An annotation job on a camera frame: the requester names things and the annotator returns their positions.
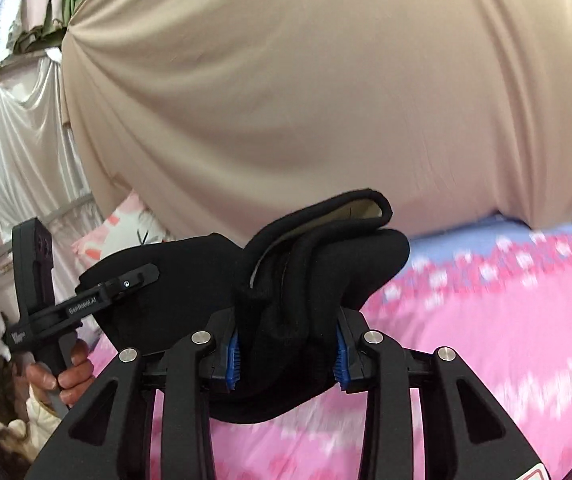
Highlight green hanging cloth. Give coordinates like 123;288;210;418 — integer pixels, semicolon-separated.
60;0;89;31

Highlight pink floral blanket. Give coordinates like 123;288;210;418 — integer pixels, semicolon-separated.
86;214;572;480

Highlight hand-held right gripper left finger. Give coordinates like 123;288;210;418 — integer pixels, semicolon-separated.
30;307;241;480

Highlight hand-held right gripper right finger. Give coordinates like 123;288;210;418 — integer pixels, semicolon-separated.
332;309;549;480

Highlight brown patterned cloth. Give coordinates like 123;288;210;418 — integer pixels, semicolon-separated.
0;352;34;463

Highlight black pants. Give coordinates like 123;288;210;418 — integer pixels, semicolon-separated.
80;188;411;424

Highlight person's left hand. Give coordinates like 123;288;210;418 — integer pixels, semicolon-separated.
24;338;96;409

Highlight pale pink hanging cloth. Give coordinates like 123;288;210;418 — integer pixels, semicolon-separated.
13;0;69;48

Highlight pink floral pillow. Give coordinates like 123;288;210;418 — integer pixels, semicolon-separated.
72;191;177;262

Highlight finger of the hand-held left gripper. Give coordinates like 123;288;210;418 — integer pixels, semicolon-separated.
78;265;161;307

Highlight white satin curtain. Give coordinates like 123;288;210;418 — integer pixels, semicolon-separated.
0;52;97;358

